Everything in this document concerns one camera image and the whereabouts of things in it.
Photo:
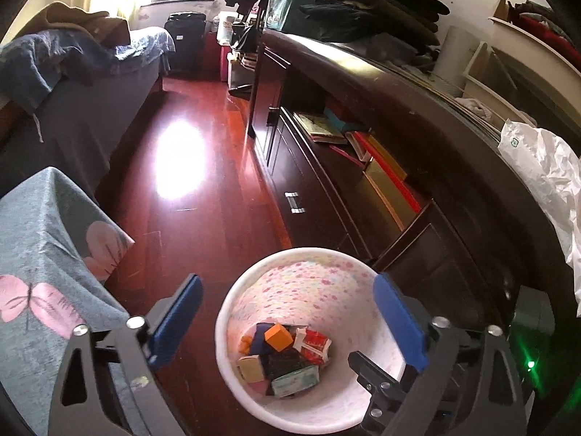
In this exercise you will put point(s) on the teal flat box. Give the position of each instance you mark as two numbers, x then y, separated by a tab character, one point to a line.
340	116

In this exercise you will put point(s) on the small orange carton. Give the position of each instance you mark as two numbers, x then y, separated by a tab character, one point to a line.
246	344

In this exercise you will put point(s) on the red folded clothes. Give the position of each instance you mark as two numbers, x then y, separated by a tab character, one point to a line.
540	20

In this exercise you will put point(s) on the orange cube box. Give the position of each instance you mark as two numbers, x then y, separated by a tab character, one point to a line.
278	336

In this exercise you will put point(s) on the red book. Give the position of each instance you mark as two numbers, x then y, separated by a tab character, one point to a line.
358	143

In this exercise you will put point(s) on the white floral-lined trash bin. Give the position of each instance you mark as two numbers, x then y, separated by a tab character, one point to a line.
317	281

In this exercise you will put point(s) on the green tissue packet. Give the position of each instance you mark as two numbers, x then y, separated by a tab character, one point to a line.
295	380

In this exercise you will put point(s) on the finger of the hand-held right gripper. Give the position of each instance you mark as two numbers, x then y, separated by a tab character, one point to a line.
370	370

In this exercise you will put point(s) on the black suitcase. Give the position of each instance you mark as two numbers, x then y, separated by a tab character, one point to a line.
184	45

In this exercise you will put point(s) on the red suitcase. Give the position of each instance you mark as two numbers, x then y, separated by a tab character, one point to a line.
221	61

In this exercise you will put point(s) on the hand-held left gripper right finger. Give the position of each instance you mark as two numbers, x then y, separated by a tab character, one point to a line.
399	322

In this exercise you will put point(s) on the red white packet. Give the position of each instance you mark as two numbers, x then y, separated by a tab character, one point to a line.
313	344

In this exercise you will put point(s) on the green cover book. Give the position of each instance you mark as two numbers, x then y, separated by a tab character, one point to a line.
320	127

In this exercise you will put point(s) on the blue grey duvet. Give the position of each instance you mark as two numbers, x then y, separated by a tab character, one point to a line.
45	54

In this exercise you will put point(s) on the gold flat box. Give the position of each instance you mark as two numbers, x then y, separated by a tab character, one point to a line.
383	181

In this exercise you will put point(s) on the dark handbag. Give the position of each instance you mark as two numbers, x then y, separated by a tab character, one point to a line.
245	36

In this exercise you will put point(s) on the brown clothes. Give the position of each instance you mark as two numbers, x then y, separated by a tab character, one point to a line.
81	18

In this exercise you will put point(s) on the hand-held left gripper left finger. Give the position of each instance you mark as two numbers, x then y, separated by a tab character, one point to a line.
177	322

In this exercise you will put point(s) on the beige cardboard box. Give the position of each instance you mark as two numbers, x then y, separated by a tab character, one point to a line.
251	369

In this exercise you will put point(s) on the dark wooden cabinet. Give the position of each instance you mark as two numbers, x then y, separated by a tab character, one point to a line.
313	209

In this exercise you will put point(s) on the bed with dark sheet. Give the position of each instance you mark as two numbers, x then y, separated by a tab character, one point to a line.
90	118

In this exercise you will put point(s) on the white plastic bag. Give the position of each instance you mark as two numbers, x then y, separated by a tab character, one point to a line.
544	172

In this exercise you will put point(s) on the white shelf unit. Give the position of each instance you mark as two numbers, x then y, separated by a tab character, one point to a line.
499	63

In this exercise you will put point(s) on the stack of folded dark clothes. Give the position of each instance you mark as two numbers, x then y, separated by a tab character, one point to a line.
376	13

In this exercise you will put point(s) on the black cigarette pack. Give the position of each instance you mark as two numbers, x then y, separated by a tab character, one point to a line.
286	362

